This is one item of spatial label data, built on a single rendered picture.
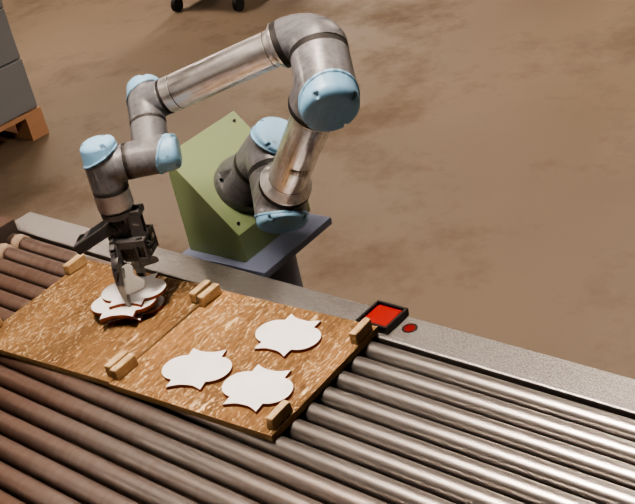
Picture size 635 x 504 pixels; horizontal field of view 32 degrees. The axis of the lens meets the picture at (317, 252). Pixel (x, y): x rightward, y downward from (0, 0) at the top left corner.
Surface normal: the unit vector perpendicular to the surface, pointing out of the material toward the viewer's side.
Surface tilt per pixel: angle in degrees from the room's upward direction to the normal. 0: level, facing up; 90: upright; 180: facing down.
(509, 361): 0
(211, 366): 0
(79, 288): 0
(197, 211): 90
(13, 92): 90
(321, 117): 116
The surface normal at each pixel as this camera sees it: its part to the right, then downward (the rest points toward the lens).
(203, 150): 0.42, -0.48
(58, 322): -0.19, -0.85
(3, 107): 0.75, 0.20
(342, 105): 0.20, 0.80
